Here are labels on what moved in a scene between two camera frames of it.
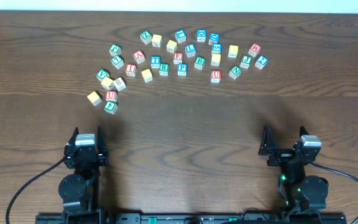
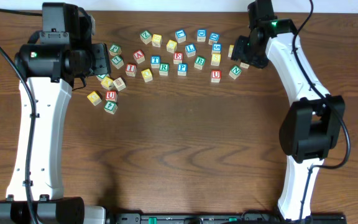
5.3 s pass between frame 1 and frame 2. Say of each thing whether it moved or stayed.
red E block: stayed
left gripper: moved
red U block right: stayed
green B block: stayed
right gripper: moved
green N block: stayed
